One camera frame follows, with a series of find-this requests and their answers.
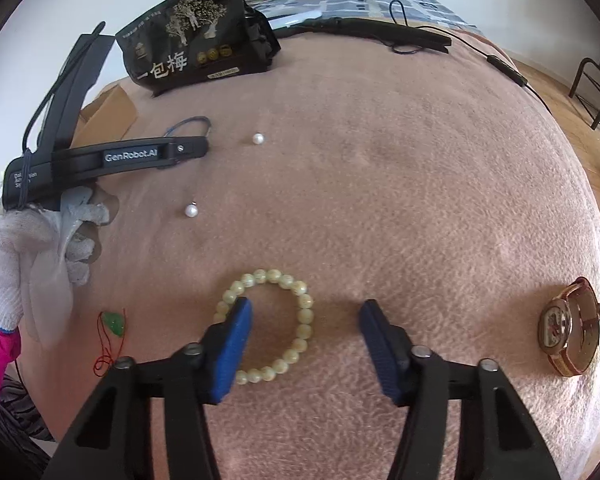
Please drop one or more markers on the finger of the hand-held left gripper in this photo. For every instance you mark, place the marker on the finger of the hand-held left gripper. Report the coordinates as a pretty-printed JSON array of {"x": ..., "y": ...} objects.
[{"x": 187, "y": 147}]

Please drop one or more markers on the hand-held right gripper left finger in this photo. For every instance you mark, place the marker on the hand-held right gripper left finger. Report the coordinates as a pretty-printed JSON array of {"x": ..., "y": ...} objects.
[{"x": 232, "y": 355}]

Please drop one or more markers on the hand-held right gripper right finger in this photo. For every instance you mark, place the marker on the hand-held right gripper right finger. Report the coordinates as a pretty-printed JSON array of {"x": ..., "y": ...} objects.
[{"x": 380, "y": 355}]

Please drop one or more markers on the blue bangle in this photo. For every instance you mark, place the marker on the blue bangle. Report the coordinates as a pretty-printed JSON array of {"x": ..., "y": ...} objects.
[{"x": 196, "y": 118}]

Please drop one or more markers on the cardboard box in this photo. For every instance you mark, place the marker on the cardboard box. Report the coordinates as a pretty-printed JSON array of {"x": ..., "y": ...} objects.
[{"x": 105, "y": 110}]

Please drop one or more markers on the white pearl pendant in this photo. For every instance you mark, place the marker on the white pearl pendant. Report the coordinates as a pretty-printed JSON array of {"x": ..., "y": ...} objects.
[{"x": 191, "y": 210}]

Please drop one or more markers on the white pearl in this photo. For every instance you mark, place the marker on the white pearl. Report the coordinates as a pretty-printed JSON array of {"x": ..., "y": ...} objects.
[{"x": 258, "y": 138}]

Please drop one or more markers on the person's left hand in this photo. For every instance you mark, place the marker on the person's left hand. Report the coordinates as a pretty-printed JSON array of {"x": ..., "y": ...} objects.
[{"x": 10, "y": 240}]

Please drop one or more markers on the black snack bag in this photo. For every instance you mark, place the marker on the black snack bag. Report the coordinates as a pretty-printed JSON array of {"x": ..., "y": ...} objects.
[{"x": 180, "y": 40}]

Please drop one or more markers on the dark striped clothing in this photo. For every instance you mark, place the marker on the dark striped clothing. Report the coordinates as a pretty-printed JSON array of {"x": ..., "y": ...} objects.
[{"x": 15, "y": 410}]

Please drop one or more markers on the black hair straightener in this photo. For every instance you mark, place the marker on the black hair straightener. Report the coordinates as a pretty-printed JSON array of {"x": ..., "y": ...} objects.
[{"x": 380, "y": 27}]

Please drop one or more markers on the blue checked bed sheet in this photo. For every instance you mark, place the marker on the blue checked bed sheet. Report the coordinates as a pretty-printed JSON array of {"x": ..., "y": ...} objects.
[{"x": 430, "y": 7}]

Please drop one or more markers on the low black metal rack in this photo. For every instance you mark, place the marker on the low black metal rack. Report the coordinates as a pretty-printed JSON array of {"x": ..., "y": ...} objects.
[{"x": 580, "y": 72}]

